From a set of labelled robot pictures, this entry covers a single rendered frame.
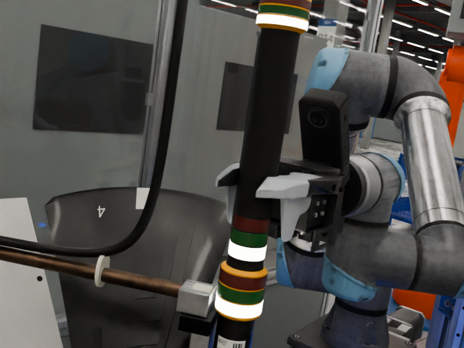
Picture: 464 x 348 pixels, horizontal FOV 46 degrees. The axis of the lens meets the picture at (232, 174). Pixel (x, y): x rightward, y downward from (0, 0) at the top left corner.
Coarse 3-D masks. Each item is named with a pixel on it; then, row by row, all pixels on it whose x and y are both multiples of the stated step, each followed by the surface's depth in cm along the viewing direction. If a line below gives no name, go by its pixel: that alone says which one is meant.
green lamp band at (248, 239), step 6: (234, 234) 48; (240, 234) 47; (246, 234) 47; (252, 234) 47; (258, 234) 47; (264, 234) 48; (234, 240) 48; (240, 240) 47; (246, 240) 47; (252, 240) 47; (258, 240) 47; (264, 240) 48; (252, 246) 47; (258, 246) 48
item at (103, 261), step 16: (176, 16) 47; (176, 32) 47; (176, 48) 47; (176, 64) 47; (176, 80) 48; (160, 128) 49; (160, 144) 49; (160, 160) 49; (160, 176) 49; (144, 208) 50; (144, 224) 50; (0, 240) 53; (16, 240) 53; (128, 240) 50; (80, 256) 52; (96, 256) 51; (96, 272) 51
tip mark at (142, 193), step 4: (140, 188) 66; (144, 188) 66; (148, 188) 66; (140, 192) 65; (144, 192) 66; (140, 196) 65; (144, 196) 65; (136, 200) 65; (140, 200) 65; (144, 200) 65; (136, 204) 64; (140, 204) 64; (144, 204) 64; (136, 208) 64; (140, 208) 64
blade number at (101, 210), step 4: (96, 204) 64; (100, 204) 64; (104, 204) 64; (108, 204) 64; (96, 208) 64; (100, 208) 64; (104, 208) 64; (108, 208) 64; (96, 212) 63; (100, 212) 63; (104, 212) 63; (108, 212) 63; (96, 216) 63; (100, 216) 63; (104, 216) 63; (108, 216) 63; (96, 220) 63; (100, 220) 63; (104, 220) 63; (108, 220) 63
